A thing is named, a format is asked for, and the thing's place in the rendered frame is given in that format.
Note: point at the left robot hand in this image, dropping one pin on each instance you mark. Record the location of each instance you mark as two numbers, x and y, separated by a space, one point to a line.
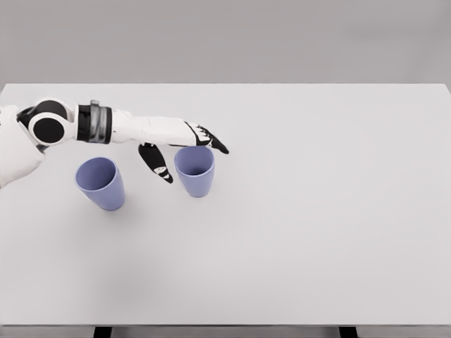
169 131

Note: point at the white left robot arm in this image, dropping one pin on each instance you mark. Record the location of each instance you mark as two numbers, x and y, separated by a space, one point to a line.
53 125

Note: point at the blue cup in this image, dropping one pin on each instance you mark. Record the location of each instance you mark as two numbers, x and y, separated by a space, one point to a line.
102 186
194 177

